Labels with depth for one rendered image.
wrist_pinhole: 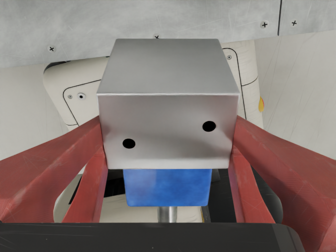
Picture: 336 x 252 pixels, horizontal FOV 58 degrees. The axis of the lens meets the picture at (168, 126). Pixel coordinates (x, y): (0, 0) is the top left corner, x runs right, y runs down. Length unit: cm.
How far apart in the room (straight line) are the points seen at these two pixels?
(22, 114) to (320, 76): 119
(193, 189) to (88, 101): 79
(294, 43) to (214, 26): 95
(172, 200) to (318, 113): 126
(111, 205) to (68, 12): 27
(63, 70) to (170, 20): 68
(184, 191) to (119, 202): 30
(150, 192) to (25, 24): 18
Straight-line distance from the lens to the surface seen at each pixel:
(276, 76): 124
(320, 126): 145
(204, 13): 26
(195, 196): 16
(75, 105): 94
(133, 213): 42
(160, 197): 16
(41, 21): 28
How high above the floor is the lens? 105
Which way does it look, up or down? 55 degrees down
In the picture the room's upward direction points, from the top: 180 degrees clockwise
